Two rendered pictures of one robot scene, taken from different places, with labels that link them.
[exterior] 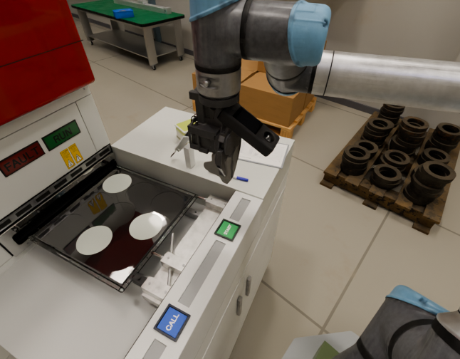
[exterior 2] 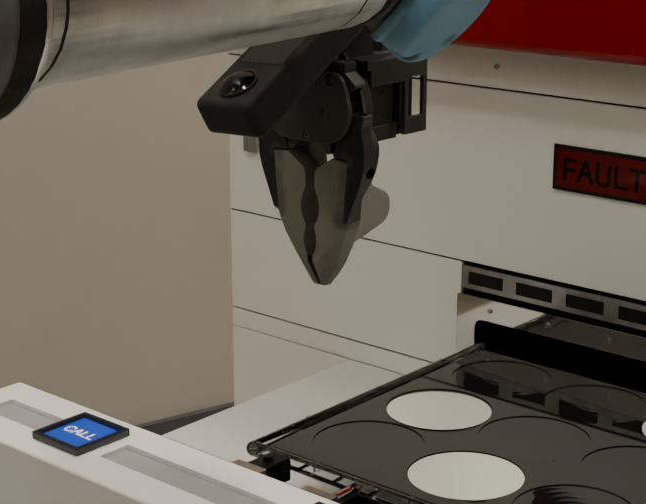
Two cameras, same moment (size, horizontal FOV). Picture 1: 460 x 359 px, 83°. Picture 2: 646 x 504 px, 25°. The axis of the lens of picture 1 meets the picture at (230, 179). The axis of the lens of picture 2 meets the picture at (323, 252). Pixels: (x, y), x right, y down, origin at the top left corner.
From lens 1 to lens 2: 1.11 m
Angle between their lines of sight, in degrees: 90
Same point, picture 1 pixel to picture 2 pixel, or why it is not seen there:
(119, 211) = (545, 438)
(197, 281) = (166, 476)
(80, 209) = (569, 389)
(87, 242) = (431, 403)
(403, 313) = not seen: outside the picture
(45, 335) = (233, 437)
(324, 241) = not seen: outside the picture
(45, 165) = (638, 237)
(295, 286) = not seen: outside the picture
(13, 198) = (537, 247)
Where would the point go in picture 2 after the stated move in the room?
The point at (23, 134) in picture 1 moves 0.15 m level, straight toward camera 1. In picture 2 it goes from (639, 125) to (514, 139)
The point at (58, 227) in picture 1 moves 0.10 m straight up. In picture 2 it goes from (503, 369) to (507, 277)
